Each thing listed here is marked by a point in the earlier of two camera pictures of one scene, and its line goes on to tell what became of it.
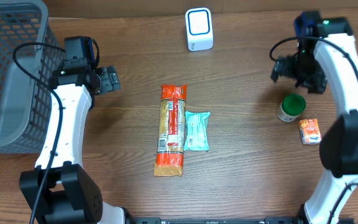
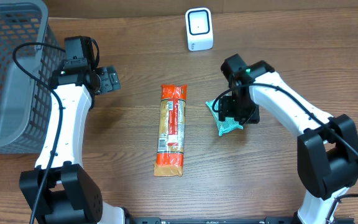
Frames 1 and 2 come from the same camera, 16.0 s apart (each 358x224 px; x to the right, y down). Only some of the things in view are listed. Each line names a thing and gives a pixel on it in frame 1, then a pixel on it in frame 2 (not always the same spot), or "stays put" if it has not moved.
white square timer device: [199, 28] stays put
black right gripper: [316, 76] → [252, 116]
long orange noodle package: [169, 159] stays put
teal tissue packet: [196, 136] → [229, 123]
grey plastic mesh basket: [14, 109] stays put
